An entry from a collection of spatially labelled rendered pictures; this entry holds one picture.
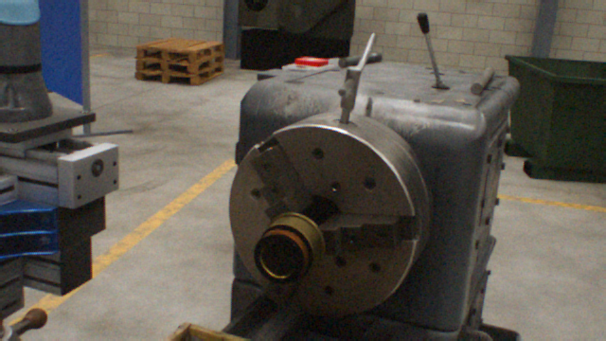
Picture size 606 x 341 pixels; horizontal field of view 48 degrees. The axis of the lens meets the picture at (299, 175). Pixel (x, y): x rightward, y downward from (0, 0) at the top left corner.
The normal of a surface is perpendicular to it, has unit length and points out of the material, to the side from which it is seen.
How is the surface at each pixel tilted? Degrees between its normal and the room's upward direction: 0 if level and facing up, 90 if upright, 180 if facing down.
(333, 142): 90
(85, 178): 90
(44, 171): 90
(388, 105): 34
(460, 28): 90
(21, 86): 72
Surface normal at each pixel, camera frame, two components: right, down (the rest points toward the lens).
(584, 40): -0.23, 0.26
